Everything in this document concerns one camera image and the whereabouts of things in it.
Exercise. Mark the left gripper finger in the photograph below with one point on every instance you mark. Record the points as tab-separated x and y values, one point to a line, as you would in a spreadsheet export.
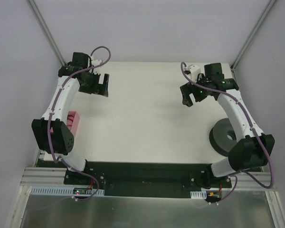
103	88
87	89

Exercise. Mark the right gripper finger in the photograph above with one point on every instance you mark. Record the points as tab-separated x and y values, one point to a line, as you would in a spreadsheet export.
194	97
185	92

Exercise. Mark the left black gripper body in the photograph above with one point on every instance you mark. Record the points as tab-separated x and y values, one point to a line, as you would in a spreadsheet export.
95	84

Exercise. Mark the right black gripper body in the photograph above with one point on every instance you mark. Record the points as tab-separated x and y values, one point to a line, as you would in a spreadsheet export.
193	90

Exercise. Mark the pink plastic box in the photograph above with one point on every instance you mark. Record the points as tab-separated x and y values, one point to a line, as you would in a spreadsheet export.
72	122

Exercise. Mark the black cable spool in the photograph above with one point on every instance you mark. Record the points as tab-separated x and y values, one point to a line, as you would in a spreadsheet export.
222	137

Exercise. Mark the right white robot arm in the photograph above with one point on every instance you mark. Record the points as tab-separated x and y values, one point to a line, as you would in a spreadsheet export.
253	147

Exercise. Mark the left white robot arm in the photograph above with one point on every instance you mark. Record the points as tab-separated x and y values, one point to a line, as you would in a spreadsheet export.
55	130

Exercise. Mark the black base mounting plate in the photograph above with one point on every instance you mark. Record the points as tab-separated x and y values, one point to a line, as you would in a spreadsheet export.
128	179

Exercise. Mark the shiny metal sheet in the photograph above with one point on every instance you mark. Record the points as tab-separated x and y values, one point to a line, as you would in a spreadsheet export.
243	209

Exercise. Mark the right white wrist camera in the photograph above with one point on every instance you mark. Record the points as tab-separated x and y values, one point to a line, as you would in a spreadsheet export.
193	71

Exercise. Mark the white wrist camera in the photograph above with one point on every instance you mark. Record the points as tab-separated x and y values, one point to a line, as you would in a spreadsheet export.
95	62
193	71

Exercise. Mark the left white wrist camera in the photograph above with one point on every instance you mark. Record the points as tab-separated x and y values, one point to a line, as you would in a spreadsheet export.
95	62

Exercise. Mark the left aluminium frame post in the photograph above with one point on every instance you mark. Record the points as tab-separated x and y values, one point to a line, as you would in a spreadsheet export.
46	31

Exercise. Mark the aluminium frame post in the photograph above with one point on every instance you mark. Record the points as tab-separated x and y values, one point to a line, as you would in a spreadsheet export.
46	31
257	26

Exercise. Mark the right white cable duct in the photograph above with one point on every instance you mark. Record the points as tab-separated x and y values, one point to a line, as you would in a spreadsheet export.
197	195

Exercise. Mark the white cable duct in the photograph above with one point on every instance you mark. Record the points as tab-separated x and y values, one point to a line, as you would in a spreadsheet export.
65	191
197	195

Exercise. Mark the front aluminium rail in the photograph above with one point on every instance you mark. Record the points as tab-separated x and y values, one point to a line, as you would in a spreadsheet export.
43	176

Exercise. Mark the left white cable duct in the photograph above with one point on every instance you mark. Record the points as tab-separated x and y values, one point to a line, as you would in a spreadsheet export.
65	191

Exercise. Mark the right aluminium frame post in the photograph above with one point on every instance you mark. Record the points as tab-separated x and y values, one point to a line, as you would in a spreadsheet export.
257	26

